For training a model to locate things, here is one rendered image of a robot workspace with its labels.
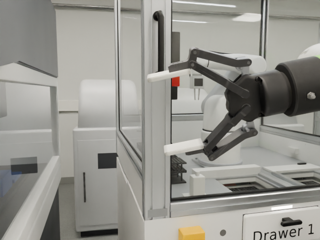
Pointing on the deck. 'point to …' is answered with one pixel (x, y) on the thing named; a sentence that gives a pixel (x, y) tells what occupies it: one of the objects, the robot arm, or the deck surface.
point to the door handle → (158, 16)
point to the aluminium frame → (165, 96)
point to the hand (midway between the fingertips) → (163, 115)
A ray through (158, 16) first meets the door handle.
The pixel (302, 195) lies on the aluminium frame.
